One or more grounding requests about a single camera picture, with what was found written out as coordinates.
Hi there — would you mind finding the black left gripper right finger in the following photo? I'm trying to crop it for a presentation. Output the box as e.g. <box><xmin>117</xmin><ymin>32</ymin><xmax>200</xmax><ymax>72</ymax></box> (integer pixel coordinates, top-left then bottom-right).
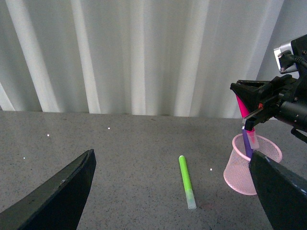
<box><xmin>249</xmin><ymin>150</ymin><xmax>307</xmax><ymax>230</ymax></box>

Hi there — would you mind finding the green marker pen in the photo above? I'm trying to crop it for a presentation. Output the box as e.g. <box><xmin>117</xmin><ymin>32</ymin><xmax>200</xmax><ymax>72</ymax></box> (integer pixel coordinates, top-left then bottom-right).
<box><xmin>178</xmin><ymin>155</ymin><xmax>196</xmax><ymax>210</ymax></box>

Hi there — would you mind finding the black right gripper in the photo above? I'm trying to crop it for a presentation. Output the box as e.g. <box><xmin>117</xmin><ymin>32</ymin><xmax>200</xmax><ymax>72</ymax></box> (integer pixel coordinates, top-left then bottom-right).
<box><xmin>230</xmin><ymin>35</ymin><xmax>307</xmax><ymax>142</ymax></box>

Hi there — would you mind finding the pink marker pen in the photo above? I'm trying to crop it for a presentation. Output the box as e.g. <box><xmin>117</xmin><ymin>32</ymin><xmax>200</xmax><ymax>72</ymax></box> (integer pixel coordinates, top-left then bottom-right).
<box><xmin>236</xmin><ymin>96</ymin><xmax>260</xmax><ymax>150</ymax></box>

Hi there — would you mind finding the white pleated curtain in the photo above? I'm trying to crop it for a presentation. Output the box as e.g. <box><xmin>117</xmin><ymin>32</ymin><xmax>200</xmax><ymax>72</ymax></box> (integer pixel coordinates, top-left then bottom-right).
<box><xmin>0</xmin><ymin>0</ymin><xmax>307</xmax><ymax>118</ymax></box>

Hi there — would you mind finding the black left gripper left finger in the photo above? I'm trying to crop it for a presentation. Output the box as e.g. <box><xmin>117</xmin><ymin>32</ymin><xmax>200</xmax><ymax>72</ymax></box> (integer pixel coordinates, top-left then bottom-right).
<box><xmin>0</xmin><ymin>149</ymin><xmax>96</xmax><ymax>230</ymax></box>

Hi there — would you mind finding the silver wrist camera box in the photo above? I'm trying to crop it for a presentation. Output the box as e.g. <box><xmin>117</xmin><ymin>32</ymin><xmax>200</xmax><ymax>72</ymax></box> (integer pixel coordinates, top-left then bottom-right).
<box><xmin>273</xmin><ymin>40</ymin><xmax>298</xmax><ymax>74</ymax></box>

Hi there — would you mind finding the purple marker pen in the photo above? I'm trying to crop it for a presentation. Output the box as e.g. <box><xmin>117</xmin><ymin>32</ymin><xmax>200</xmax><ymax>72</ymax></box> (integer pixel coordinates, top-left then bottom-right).
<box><xmin>242</xmin><ymin>126</ymin><xmax>253</xmax><ymax>158</ymax></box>

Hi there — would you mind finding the pink mesh pen cup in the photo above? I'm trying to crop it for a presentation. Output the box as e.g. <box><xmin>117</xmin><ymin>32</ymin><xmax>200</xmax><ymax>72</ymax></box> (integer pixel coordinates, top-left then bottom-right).
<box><xmin>224</xmin><ymin>134</ymin><xmax>283</xmax><ymax>196</ymax></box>

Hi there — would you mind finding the black camera cable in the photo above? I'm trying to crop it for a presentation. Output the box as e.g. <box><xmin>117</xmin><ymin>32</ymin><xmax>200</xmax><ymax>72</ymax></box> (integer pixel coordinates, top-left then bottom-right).
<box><xmin>283</xmin><ymin>53</ymin><xmax>307</xmax><ymax>69</ymax></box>

